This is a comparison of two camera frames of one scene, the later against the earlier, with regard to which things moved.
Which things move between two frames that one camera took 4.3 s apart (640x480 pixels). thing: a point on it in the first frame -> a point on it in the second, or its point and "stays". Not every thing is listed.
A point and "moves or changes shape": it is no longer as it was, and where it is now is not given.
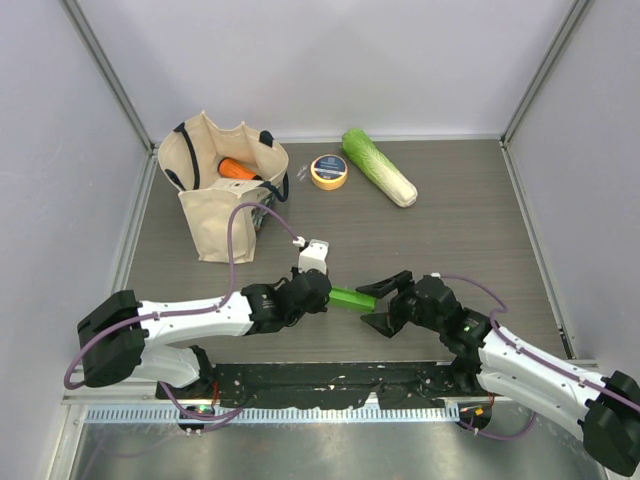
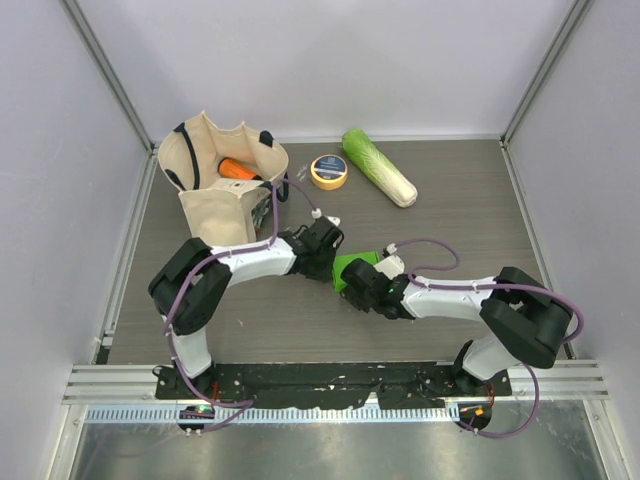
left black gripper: x=320 y=308 -> x=326 y=275
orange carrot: x=231 y=168 stays
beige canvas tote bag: x=215 y=168 stays
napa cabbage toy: x=392 y=180 stays
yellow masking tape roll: x=329 y=172 stays
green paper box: x=350 y=299 moves or changes shape
